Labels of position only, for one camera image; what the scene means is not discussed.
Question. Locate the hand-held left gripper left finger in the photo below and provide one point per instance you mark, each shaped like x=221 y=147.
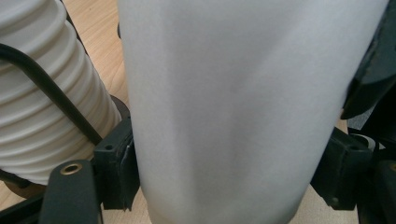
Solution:
x=115 y=165

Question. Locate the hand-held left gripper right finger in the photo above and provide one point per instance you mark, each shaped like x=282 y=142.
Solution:
x=342 y=171

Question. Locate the stack of white paper cups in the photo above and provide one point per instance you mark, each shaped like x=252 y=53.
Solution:
x=37 y=118

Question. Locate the single white paper cup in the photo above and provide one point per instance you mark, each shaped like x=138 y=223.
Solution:
x=236 y=102

